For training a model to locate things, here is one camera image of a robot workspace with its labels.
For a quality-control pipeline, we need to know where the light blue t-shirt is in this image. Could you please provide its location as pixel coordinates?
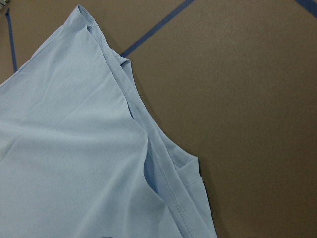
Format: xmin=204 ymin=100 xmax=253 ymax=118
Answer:
xmin=0 ymin=5 xmax=217 ymax=238

